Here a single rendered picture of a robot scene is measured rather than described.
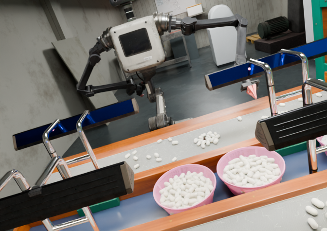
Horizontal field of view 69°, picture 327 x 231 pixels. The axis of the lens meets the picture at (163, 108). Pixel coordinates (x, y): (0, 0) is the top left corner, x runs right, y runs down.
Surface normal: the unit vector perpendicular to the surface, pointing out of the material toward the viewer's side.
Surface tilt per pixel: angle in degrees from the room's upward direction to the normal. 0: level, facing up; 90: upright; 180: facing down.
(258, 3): 90
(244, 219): 0
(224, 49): 90
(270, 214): 0
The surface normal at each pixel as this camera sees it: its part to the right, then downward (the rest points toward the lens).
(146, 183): 0.07, 0.33
